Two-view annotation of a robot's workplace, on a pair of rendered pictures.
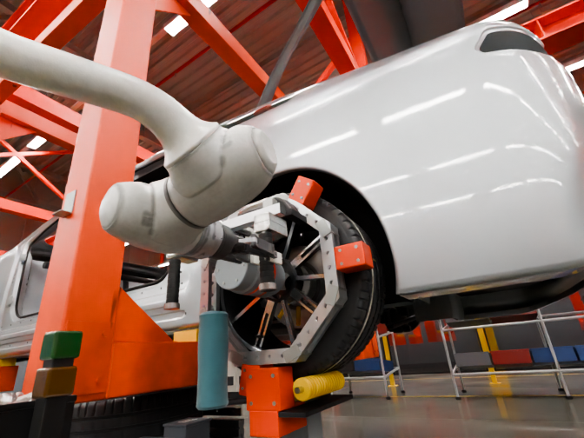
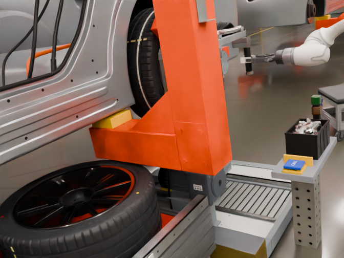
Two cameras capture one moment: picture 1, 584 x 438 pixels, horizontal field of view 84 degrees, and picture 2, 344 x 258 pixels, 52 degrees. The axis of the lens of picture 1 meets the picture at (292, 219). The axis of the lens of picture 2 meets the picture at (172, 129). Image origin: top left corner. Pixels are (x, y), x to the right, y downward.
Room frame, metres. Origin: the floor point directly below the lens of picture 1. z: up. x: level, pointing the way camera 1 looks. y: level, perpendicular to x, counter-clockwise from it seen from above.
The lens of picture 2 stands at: (0.96, 2.05, 1.16)
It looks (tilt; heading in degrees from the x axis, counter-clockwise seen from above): 19 degrees down; 279
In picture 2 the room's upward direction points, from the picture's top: 10 degrees counter-clockwise
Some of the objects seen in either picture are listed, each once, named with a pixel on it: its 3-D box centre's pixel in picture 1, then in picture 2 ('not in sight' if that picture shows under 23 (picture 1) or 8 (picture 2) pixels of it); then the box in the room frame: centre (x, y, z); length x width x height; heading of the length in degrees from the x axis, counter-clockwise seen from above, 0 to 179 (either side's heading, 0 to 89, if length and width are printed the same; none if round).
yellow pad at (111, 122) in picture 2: (196, 336); (111, 118); (1.50, 0.46, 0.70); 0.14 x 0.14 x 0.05; 61
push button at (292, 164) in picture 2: not in sight; (294, 165); (0.70, 0.69, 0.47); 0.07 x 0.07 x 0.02; 61
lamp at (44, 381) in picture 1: (55, 381); (316, 109); (0.52, 0.37, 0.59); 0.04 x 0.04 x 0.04; 61
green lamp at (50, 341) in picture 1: (62, 345); (316, 99); (0.52, 0.37, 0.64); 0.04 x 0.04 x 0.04; 61
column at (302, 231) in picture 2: not in sight; (306, 202); (0.63, 0.56, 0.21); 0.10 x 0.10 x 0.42; 61
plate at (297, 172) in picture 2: not in sight; (294, 168); (0.70, 0.69, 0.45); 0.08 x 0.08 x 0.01; 61
